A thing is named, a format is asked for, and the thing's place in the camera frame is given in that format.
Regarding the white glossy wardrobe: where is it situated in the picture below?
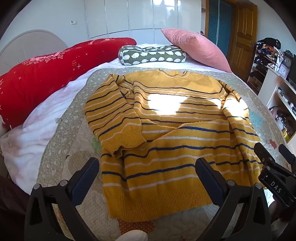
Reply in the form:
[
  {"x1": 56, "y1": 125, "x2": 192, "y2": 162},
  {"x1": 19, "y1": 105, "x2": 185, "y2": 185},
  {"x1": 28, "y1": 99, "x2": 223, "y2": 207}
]
[{"x1": 84, "y1": 0, "x2": 207, "y2": 39}]

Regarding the yellow striped knit sweater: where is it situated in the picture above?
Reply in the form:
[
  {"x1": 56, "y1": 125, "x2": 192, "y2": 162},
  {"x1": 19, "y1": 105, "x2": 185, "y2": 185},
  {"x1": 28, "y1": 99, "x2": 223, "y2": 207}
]
[{"x1": 84, "y1": 70, "x2": 266, "y2": 223}]

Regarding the long red embroidered pillow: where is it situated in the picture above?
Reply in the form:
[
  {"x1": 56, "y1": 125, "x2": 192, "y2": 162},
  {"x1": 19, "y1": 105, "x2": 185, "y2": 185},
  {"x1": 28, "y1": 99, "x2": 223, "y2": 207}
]
[{"x1": 0, "y1": 37, "x2": 137, "y2": 129}]

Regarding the brown wooden door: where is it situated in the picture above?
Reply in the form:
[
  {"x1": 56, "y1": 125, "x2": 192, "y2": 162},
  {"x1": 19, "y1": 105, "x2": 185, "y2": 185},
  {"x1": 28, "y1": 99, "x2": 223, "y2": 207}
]
[{"x1": 228, "y1": 0, "x2": 258, "y2": 76}]

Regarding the green hedgehog print pillow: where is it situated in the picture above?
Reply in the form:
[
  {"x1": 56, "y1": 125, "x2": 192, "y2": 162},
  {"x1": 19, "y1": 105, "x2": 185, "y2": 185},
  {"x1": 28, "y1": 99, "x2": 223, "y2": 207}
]
[{"x1": 118, "y1": 45, "x2": 187, "y2": 66}]

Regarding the white shelf unit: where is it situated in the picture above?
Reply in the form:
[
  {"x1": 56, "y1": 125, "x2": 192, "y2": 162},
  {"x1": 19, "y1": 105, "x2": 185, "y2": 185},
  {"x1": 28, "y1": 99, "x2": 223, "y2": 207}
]
[{"x1": 257, "y1": 53, "x2": 296, "y2": 142}]

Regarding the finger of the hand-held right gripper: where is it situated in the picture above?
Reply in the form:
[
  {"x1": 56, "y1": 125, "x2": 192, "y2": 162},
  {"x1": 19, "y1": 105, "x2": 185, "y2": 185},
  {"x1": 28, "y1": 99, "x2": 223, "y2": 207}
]
[
  {"x1": 254, "y1": 142, "x2": 276, "y2": 168},
  {"x1": 278, "y1": 144, "x2": 296, "y2": 163}
]

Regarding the white fluffy blanket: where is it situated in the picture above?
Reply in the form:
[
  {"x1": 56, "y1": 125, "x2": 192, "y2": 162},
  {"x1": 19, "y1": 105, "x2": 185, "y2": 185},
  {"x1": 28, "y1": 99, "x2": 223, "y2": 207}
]
[{"x1": 0, "y1": 43, "x2": 232, "y2": 186}]

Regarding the white rounded headboard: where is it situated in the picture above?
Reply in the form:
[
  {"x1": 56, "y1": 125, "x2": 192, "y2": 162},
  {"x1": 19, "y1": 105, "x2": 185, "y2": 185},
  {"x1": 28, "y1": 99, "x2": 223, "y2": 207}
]
[{"x1": 0, "y1": 29, "x2": 68, "y2": 77}]

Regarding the pile of clothes on shelf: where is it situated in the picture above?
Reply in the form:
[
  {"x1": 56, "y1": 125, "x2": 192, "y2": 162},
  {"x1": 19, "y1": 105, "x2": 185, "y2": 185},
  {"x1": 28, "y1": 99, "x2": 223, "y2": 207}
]
[{"x1": 255, "y1": 37, "x2": 284, "y2": 61}]

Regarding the pink alarm clock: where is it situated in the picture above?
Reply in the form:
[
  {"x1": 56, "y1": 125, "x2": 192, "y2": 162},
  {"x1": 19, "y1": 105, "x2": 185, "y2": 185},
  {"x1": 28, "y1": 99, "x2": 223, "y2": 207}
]
[{"x1": 277, "y1": 65, "x2": 290, "y2": 78}]

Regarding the dark mantel clock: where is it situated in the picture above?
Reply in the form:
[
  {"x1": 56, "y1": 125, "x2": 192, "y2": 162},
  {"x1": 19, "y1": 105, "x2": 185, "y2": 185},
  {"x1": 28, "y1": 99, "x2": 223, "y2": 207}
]
[{"x1": 282, "y1": 49, "x2": 295, "y2": 70}]

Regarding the pink ribbed cushion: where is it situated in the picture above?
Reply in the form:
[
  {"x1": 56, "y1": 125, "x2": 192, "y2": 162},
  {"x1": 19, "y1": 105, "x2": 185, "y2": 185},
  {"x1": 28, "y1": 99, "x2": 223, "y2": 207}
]
[{"x1": 161, "y1": 28, "x2": 232, "y2": 73}]

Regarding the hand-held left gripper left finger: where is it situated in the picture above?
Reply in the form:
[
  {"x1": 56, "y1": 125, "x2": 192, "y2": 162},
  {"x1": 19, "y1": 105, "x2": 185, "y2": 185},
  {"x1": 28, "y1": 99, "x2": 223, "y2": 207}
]
[{"x1": 24, "y1": 157, "x2": 100, "y2": 241}]

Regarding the beige dotted quilted mat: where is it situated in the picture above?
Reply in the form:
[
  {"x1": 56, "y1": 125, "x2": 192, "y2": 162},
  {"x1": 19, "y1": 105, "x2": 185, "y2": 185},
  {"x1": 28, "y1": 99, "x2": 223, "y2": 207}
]
[{"x1": 36, "y1": 68, "x2": 296, "y2": 241}]

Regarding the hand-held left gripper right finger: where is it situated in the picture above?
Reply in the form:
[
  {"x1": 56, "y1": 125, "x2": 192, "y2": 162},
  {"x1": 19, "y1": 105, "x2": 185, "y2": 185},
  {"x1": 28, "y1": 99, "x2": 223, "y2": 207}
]
[{"x1": 195, "y1": 158, "x2": 270, "y2": 241}]

